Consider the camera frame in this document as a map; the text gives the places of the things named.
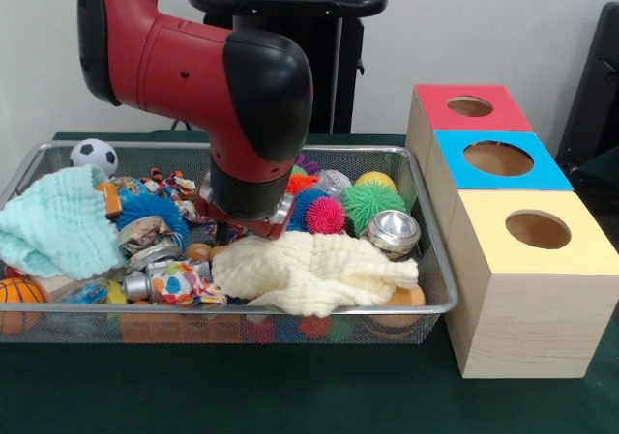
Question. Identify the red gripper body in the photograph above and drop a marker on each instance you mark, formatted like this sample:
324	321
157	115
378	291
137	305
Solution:
251	228

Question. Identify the multicolour spiky caterpillar toy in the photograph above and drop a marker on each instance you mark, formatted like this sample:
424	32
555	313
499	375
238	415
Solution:
325	214

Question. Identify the silver drink can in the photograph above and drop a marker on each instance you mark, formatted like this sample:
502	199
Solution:
152	255

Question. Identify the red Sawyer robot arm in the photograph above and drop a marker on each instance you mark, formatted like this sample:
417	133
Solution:
193	66

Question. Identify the shallow mesh bin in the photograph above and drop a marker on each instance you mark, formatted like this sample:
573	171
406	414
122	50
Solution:
430	260

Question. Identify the wooden box with three holes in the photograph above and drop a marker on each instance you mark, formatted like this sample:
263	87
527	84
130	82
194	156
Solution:
532	327

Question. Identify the cream yellow cloth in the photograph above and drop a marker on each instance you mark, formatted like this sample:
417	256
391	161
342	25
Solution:
314	269

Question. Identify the colourful knotted cloth toy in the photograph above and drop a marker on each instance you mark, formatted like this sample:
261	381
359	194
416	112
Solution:
186	284

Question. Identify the white baseball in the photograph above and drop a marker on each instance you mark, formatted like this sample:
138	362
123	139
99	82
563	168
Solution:
336	180

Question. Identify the blue spiky toy with eyes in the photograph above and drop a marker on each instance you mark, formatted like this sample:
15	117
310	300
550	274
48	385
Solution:
150	209

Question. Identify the green spiky ball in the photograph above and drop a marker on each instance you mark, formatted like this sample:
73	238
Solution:
374	207

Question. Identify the yellow ball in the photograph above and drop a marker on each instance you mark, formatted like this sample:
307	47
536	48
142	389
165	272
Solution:
377	180

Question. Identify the crushed silver can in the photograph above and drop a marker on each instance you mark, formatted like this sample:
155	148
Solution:
394	231

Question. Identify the dark green tablecloth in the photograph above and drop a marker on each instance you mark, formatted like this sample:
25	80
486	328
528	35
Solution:
604	168
242	390

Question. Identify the small soccer ball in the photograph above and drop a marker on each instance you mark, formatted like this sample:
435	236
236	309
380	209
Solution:
94	156

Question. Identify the mint green cloth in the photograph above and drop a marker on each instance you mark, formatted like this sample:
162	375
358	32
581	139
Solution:
58	221

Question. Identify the small orange basketball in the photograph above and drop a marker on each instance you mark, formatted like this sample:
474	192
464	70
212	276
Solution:
19	290

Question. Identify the black stand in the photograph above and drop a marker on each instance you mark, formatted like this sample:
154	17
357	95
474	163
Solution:
595	91

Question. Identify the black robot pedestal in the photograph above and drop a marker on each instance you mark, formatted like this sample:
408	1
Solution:
338	66

